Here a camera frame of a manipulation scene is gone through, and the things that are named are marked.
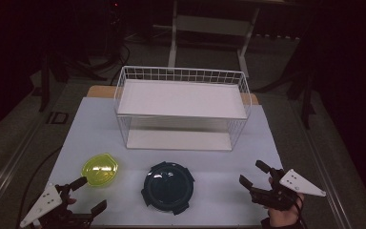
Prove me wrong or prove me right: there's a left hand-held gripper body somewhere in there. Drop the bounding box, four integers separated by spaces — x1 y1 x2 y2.
19 184 93 229

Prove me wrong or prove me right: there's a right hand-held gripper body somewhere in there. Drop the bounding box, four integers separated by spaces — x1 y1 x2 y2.
250 168 327 212

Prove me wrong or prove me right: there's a yellow-green translucent bowl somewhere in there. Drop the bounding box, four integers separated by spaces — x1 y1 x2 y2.
81 153 120 188

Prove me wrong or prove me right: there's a glass container with dark lid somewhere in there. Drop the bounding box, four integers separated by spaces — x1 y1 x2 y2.
140 160 195 216

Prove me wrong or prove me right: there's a white wire rack shelf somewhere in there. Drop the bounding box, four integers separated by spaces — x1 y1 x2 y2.
113 65 253 153

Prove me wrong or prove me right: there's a person's right hand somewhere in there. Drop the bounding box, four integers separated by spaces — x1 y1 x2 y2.
263 177 306 228

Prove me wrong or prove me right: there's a white table sheet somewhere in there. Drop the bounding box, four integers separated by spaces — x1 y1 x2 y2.
46 95 284 227

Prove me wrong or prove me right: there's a floor outlet box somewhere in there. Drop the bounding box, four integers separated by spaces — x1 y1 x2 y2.
46 111 71 126

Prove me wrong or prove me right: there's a dark metal stand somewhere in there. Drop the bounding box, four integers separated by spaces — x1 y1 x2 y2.
38 52 69 113
285 71 317 130

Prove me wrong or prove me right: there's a wooden table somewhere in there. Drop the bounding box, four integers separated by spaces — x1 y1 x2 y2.
86 85 259 106

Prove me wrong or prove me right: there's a black floor cable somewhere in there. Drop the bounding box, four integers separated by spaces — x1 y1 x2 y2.
14 145 63 229

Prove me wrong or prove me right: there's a bundle of black cables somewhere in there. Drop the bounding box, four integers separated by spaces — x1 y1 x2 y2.
85 37 132 84

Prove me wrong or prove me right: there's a white metal table frame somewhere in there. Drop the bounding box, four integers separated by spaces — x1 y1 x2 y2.
167 0 262 79

